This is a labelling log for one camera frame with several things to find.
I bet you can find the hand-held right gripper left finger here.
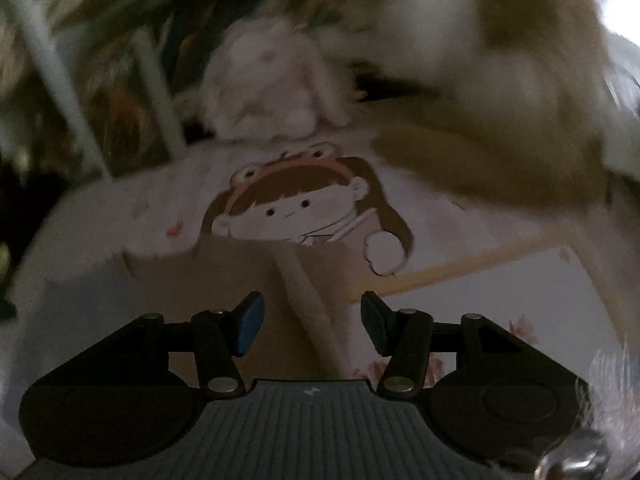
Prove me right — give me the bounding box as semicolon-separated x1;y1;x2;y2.
65;291;265;401

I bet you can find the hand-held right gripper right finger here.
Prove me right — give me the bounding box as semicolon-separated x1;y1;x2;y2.
361;291;568;401

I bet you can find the beige garment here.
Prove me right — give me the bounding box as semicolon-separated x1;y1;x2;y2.
122;237;373;383

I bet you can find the cartoon girl printed bed sheet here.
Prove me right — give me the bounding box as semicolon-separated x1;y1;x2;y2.
10;125;633;480

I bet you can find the shiny metal object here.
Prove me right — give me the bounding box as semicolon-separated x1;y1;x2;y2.
534;429;607;480

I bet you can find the white plush rabbit toy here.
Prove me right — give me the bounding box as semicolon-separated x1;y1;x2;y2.
200;14;357;143

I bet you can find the white fluffy cloth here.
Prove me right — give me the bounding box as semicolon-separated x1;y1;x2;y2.
575;340;640;463

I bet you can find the brown and white plush toy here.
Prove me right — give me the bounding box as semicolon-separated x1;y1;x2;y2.
304;0;640;213

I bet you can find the white frame rail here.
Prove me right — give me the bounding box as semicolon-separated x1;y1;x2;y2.
131;30;190;155
4;0;110;180

